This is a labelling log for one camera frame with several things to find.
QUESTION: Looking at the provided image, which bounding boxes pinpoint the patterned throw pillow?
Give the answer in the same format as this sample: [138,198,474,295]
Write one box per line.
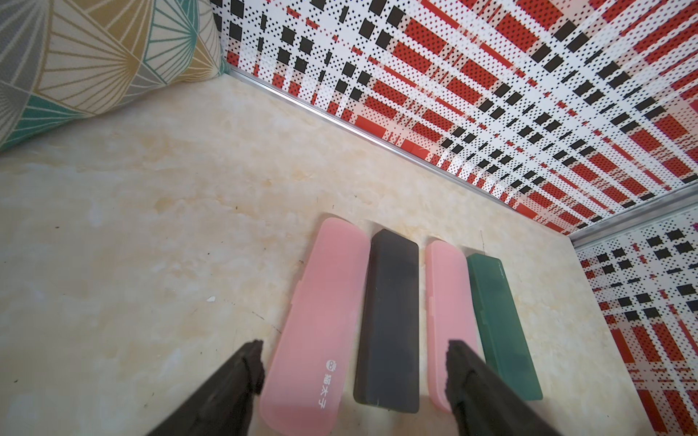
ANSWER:
[1,1,225,150]

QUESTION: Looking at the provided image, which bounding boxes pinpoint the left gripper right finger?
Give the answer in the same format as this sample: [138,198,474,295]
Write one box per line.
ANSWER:
[445,340,559,436]

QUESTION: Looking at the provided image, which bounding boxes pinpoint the black pencil case middle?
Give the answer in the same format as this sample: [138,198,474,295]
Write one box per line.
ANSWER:
[354,229,420,413]

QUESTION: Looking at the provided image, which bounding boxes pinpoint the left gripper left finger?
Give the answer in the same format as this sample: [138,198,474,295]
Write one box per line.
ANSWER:
[149,340,265,435]

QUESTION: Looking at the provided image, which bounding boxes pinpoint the green pencil case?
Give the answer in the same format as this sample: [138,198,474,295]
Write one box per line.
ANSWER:
[467,254,543,401]

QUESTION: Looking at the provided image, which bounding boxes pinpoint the pink pencil case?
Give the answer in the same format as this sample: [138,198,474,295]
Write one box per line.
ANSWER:
[260,217,370,435]
[425,240,480,412]

